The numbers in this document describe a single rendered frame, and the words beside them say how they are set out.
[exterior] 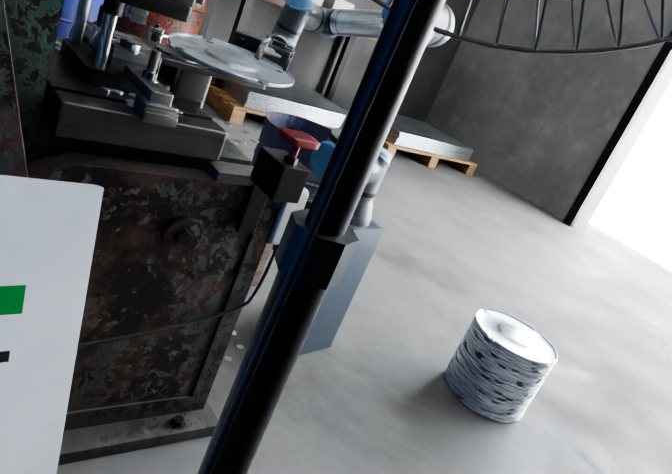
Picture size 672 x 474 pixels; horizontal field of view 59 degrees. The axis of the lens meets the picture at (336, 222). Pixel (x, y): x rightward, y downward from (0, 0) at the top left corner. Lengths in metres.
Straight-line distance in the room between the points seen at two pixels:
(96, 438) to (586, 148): 4.92
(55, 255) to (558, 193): 5.05
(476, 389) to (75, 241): 1.37
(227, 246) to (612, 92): 4.77
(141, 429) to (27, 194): 0.62
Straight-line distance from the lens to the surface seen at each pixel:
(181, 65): 1.25
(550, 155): 5.83
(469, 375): 2.05
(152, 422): 1.45
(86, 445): 1.38
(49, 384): 1.19
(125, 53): 1.20
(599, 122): 5.68
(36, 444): 1.25
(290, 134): 1.08
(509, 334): 2.06
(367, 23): 1.73
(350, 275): 1.80
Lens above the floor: 1.01
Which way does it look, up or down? 19 degrees down
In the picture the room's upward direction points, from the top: 23 degrees clockwise
